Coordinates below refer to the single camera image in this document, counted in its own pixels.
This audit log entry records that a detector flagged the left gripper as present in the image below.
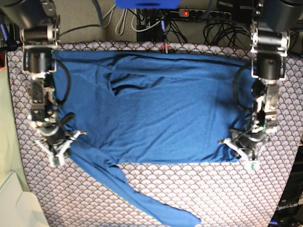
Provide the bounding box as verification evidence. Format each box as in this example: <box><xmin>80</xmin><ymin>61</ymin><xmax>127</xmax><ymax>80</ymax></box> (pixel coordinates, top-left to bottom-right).
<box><xmin>233</xmin><ymin>130</ymin><xmax>267</xmax><ymax>154</ymax></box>

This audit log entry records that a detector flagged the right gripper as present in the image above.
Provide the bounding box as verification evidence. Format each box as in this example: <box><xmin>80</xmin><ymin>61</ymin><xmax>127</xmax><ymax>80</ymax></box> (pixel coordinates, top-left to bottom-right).
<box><xmin>39</xmin><ymin>124</ymin><xmax>71</xmax><ymax>151</ymax></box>

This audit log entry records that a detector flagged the blue long-sleeve T-shirt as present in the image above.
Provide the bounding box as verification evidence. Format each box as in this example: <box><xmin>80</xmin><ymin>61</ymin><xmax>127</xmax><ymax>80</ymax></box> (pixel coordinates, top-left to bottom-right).
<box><xmin>58</xmin><ymin>51</ymin><xmax>246</xmax><ymax>227</ymax></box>

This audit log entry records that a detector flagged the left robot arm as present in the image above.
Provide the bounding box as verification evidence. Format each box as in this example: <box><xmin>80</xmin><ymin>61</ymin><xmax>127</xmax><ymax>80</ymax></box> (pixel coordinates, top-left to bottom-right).
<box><xmin>232</xmin><ymin>0</ymin><xmax>303</xmax><ymax>159</ymax></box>

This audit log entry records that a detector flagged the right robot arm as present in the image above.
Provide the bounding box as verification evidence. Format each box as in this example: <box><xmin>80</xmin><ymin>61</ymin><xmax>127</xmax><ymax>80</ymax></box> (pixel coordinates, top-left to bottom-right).
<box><xmin>0</xmin><ymin>0</ymin><xmax>71</xmax><ymax>154</ymax></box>

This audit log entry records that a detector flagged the fan-patterned tablecloth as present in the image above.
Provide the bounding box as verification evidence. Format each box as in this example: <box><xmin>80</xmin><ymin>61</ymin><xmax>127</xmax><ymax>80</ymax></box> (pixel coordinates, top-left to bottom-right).
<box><xmin>7</xmin><ymin>50</ymin><xmax>303</xmax><ymax>227</ymax></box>

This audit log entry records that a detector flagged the white plastic bin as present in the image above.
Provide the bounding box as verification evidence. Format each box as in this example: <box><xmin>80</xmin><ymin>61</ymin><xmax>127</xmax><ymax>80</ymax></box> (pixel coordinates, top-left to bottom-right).
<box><xmin>0</xmin><ymin>171</ymin><xmax>49</xmax><ymax>227</ymax></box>

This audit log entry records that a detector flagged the black OpenArm base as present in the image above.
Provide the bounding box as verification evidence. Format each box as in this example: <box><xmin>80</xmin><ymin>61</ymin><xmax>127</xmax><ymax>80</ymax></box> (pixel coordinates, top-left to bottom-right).
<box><xmin>269</xmin><ymin>145</ymin><xmax>303</xmax><ymax>227</ymax></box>

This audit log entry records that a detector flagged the black power strip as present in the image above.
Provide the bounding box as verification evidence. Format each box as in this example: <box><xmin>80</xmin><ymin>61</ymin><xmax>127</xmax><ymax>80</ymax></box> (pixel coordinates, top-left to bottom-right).
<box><xmin>177</xmin><ymin>9</ymin><xmax>232</xmax><ymax>19</ymax></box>

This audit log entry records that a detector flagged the blue box at top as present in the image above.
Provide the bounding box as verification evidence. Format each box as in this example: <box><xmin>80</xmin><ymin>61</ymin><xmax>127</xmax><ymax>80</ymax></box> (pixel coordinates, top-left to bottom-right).
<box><xmin>115</xmin><ymin>0</ymin><xmax>180</xmax><ymax>9</ymax></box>

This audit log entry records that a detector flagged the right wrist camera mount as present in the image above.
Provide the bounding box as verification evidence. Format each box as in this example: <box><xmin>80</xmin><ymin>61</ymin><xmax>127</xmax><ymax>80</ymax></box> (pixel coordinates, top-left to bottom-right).
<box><xmin>35</xmin><ymin>130</ymin><xmax>87</xmax><ymax>167</ymax></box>

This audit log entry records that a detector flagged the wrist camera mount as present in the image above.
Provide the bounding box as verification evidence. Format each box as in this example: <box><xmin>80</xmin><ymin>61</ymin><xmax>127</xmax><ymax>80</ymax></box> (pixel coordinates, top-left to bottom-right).
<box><xmin>218</xmin><ymin>138</ymin><xmax>260</xmax><ymax>172</ymax></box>
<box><xmin>35</xmin><ymin>130</ymin><xmax>87</xmax><ymax>167</ymax></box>

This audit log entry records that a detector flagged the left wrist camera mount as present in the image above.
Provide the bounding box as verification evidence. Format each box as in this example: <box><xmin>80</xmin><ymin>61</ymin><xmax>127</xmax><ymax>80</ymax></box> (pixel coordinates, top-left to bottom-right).
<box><xmin>218</xmin><ymin>138</ymin><xmax>260</xmax><ymax>172</ymax></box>

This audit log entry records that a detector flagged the white looped cable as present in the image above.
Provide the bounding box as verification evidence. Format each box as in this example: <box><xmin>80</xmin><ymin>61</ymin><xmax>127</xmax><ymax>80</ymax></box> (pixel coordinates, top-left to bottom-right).
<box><xmin>101</xmin><ymin>7</ymin><xmax>130</xmax><ymax>36</ymax></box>

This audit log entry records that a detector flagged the blue-handled clamp centre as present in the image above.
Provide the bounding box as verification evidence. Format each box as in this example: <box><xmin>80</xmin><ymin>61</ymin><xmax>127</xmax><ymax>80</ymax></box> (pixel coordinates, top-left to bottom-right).
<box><xmin>160</xmin><ymin>20</ymin><xmax>169</xmax><ymax>54</ymax></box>

